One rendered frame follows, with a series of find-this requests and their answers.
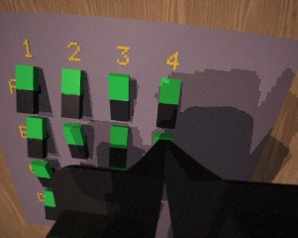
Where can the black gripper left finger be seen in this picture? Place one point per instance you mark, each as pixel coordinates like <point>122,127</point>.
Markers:
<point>135,193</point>

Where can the grey switch panel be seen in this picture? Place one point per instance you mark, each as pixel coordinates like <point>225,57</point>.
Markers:
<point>101,91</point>

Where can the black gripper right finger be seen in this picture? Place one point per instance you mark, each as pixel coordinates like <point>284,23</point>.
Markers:
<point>200,201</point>

